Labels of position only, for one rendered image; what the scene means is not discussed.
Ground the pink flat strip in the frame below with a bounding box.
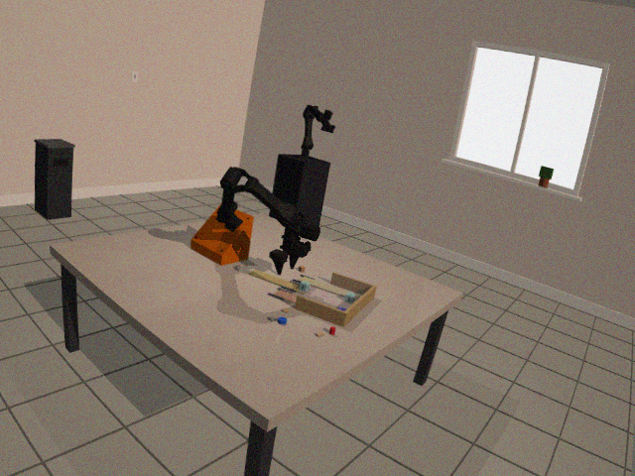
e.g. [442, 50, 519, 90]
[274, 290, 297, 302]

